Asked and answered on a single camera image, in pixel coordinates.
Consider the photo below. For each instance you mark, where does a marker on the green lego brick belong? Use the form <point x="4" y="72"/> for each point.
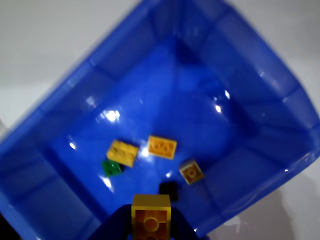
<point x="112" y="168"/>

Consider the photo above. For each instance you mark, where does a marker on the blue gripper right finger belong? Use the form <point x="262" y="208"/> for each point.
<point x="181" y="230"/>

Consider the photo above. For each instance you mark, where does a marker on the blue plastic bin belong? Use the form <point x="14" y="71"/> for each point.
<point x="187" y="100"/>

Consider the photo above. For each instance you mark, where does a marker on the yellow lego brick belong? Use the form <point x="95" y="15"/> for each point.
<point x="162" y="147"/>
<point x="122" y="153"/>
<point x="150" y="207"/>

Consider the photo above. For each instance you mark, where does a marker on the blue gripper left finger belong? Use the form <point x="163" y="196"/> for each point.
<point x="112" y="227"/>

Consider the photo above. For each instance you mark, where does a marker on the tan lego brick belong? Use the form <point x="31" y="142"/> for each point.
<point x="191" y="172"/>

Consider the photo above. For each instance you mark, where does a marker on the black lego brick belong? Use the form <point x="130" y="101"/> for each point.
<point x="169" y="190"/>

